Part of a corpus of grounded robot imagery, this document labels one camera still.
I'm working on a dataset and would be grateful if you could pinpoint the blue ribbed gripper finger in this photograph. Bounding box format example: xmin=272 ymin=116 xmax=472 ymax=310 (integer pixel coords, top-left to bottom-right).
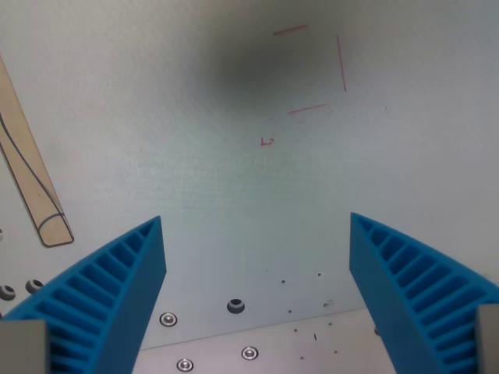
xmin=349 ymin=212 xmax=499 ymax=374
xmin=0 ymin=215 xmax=168 ymax=374

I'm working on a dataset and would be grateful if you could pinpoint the flat wooden strip with pen line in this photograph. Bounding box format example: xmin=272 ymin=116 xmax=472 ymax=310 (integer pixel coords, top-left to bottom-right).
xmin=0 ymin=54 xmax=75 ymax=248

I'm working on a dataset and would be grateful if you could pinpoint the grey metal base plate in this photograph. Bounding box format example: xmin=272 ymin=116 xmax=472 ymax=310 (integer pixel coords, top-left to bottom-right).
xmin=132 ymin=307 xmax=397 ymax=374

